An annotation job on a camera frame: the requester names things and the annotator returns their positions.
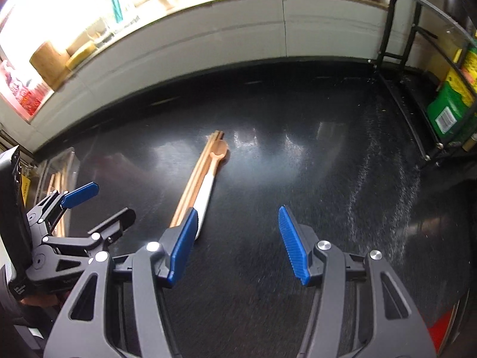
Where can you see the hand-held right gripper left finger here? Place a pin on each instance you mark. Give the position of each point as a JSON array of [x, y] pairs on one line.
[[182, 246]]

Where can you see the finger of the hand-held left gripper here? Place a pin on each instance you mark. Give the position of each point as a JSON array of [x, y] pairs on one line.
[[119, 220], [80, 193]]

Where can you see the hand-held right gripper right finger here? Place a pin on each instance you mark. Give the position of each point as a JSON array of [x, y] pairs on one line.
[[294, 246]]

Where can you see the clear plastic tray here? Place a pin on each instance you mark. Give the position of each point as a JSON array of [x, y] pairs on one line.
[[72, 160]]

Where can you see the person's left hand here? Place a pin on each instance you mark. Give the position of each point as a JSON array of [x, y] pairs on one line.
[[37, 301]]

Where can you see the yellow box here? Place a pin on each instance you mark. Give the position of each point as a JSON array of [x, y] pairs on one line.
[[25, 188]]

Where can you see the pink soap pump bottle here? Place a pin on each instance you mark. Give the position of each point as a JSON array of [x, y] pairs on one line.
[[20, 95]]

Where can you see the empty bamboo holder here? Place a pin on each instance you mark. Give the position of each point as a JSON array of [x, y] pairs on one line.
[[50, 65]]

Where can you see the yellow sponge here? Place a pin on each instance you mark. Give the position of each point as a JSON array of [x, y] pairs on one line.
[[82, 57]]

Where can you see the red object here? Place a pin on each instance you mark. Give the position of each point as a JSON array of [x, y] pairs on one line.
[[443, 328]]

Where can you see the black metal rack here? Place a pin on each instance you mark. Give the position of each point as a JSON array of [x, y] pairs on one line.
[[395, 93]]

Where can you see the window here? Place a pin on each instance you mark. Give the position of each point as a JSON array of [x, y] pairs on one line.
[[37, 7]]

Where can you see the teal stick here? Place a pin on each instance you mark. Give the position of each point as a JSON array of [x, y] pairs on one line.
[[117, 5]]

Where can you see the green bottle with yellow cap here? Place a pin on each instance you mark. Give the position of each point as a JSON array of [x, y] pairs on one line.
[[451, 108]]

